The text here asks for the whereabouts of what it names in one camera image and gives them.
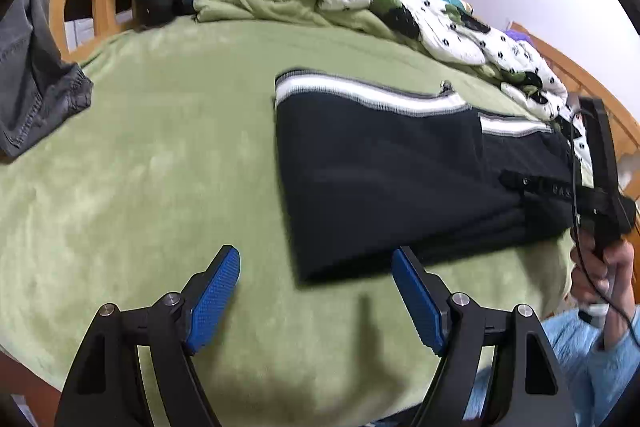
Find person's right hand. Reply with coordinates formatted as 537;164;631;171
570;227;636;323

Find black pants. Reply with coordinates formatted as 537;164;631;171
274;68;593;285

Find green bed blanket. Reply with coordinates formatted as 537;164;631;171
0;14;576;427

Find white floral quilt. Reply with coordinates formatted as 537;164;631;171
232;0;571;120

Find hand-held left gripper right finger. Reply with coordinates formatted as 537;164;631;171
391;247;576;427

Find crumpled green blanket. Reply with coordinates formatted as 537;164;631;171
192;0;426;52

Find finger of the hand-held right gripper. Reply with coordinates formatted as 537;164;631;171
500;169;540;204

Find grey jeans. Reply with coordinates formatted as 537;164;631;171
0;0;95;158

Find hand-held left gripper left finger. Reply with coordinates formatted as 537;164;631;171
54;244;242;427

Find person's right forearm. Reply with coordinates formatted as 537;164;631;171
542;302;640;427

